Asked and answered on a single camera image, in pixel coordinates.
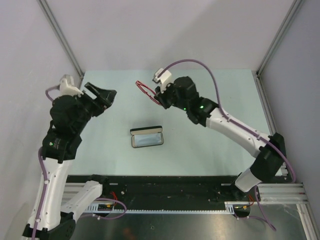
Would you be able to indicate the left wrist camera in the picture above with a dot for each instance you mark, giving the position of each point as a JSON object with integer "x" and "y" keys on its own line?
{"x": 67, "y": 87}

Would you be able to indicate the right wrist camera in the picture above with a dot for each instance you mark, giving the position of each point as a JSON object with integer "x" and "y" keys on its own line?
{"x": 163, "y": 79}

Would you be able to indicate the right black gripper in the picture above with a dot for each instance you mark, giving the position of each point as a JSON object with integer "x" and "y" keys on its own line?
{"x": 161, "y": 97}

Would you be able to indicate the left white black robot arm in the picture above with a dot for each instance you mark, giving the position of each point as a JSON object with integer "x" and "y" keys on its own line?
{"x": 70, "y": 113}

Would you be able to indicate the black glasses case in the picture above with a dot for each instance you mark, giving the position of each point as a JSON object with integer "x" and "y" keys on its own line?
{"x": 146, "y": 130}

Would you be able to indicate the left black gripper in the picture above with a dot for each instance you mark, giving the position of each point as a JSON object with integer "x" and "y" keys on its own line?
{"x": 104, "y": 100}

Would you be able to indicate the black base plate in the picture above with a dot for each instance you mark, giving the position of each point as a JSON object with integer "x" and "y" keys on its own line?
{"x": 186, "y": 193}

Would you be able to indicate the blue cleaning cloth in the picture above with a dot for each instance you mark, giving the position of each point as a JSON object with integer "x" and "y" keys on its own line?
{"x": 147, "y": 140}

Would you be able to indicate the white cable duct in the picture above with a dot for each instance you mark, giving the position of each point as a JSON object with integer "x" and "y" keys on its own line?
{"x": 228, "y": 208}

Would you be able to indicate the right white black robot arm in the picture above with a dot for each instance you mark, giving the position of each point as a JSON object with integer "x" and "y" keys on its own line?
{"x": 268, "y": 151}

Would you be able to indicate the red sunglasses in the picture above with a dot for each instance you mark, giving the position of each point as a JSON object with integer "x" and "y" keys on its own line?
{"x": 147, "y": 91}

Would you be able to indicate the aluminium rail frame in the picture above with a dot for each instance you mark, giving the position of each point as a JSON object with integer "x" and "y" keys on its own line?
{"x": 183, "y": 171}

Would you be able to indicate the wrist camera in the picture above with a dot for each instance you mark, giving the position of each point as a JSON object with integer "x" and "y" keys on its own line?
{"x": 163, "y": 79}
{"x": 67, "y": 87}

